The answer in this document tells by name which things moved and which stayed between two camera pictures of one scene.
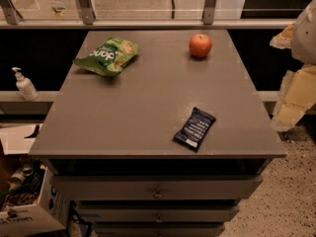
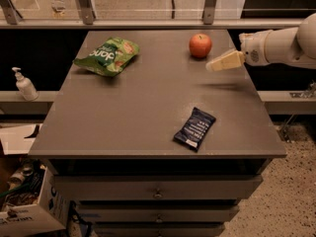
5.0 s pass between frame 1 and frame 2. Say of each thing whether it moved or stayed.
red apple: stayed
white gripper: moved
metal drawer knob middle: stayed
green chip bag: stayed
